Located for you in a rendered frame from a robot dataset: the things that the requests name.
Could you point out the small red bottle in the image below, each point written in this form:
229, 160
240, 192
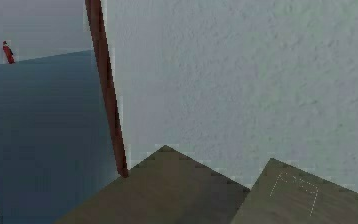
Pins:
8, 53

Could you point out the brown wooden door frame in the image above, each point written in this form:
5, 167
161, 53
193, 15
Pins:
106, 83

